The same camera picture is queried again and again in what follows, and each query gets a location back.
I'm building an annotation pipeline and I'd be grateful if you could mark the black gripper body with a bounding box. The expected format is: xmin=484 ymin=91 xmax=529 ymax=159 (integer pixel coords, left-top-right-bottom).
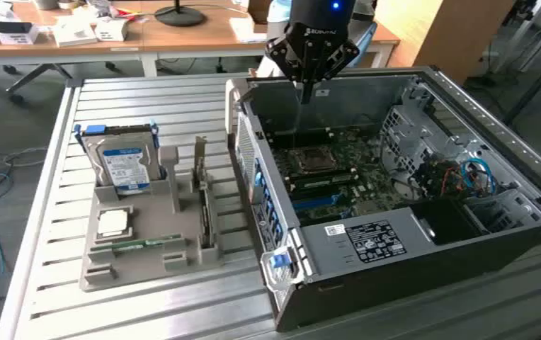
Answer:
xmin=287 ymin=0 xmax=355 ymax=83

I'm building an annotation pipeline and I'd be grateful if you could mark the black graphics card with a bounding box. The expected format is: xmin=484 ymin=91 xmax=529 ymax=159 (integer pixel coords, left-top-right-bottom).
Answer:
xmin=190 ymin=136 xmax=218 ymax=249

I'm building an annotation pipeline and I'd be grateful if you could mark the white paper stack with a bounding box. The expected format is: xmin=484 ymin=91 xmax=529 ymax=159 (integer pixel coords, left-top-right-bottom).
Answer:
xmin=227 ymin=16 xmax=270 ymax=45

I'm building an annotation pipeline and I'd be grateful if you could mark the wooden cabinet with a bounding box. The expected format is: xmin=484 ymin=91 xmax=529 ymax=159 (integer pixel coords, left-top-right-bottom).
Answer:
xmin=374 ymin=0 xmax=520 ymax=86

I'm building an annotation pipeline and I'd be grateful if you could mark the black monitor stand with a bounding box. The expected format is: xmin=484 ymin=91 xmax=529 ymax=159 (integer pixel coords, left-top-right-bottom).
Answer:
xmin=154 ymin=0 xmax=207 ymax=28

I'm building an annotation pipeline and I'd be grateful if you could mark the CPU socket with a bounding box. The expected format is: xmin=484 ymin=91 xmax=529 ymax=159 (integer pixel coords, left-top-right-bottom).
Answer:
xmin=287 ymin=147 xmax=341 ymax=174

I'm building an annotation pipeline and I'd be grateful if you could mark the small white printed box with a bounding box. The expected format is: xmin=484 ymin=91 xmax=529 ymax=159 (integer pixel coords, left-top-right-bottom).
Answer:
xmin=93 ymin=19 xmax=130 ymax=43

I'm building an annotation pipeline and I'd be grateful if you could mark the installed green RAM stick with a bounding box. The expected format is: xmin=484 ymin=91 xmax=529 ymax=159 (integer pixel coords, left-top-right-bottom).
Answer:
xmin=297 ymin=176 xmax=351 ymax=189

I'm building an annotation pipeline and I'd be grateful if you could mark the green motherboard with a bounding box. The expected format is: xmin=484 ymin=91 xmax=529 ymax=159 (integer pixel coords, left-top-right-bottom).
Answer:
xmin=270 ymin=129 xmax=424 ymax=227

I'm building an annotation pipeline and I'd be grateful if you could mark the blue expansion slot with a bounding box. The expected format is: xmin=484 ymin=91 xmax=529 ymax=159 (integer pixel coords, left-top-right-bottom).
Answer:
xmin=293 ymin=195 xmax=341 ymax=210

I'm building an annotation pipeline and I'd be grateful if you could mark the flat white box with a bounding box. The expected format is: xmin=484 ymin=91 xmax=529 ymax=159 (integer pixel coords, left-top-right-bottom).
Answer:
xmin=51 ymin=16 xmax=99 ymax=48

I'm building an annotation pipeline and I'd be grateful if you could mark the grey parts rack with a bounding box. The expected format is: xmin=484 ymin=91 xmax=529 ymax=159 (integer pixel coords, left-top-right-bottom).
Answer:
xmin=79 ymin=145 xmax=227 ymax=292

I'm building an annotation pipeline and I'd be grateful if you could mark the black chair base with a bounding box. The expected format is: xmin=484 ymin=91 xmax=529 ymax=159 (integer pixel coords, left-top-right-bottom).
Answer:
xmin=6 ymin=63 xmax=74 ymax=104

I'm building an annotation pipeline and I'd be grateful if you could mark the wooden desk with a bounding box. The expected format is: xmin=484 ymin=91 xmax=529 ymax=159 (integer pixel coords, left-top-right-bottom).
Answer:
xmin=0 ymin=0 xmax=402 ymax=77

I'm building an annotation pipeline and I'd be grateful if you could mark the cardboard box with white label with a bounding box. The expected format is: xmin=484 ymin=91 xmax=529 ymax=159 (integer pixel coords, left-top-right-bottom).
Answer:
xmin=0 ymin=21 xmax=41 ymax=46

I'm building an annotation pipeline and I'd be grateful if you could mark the grey power supply unit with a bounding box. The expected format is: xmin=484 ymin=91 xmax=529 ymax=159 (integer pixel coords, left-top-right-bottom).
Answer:
xmin=298 ymin=207 xmax=437 ymax=276

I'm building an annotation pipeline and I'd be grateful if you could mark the blue case latch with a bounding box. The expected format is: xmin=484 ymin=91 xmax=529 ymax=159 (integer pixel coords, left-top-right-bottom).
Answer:
xmin=270 ymin=249 xmax=291 ymax=268

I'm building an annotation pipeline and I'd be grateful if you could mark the silver CPU chip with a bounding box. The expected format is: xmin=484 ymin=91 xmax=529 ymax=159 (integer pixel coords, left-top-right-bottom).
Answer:
xmin=97 ymin=209 xmax=133 ymax=237

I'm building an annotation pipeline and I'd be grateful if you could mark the open black PC case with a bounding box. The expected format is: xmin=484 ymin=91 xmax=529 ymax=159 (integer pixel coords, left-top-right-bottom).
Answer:
xmin=225 ymin=64 xmax=541 ymax=333

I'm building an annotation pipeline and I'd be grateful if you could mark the orange wire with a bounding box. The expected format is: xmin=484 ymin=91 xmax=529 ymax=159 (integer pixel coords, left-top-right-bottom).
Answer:
xmin=442 ymin=166 xmax=466 ymax=196

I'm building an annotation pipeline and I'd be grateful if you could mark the blue wire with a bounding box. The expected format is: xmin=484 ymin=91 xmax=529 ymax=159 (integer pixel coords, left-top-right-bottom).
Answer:
xmin=458 ymin=159 xmax=500 ymax=198

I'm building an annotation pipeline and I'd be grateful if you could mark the hard disk with blue bracket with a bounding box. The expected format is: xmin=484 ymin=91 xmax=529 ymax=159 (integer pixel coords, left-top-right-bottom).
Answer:
xmin=74 ymin=120 xmax=163 ymax=195

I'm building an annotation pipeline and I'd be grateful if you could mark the grey floor cable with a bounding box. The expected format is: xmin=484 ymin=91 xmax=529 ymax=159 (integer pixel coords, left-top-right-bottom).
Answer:
xmin=0 ymin=147 xmax=47 ymax=168

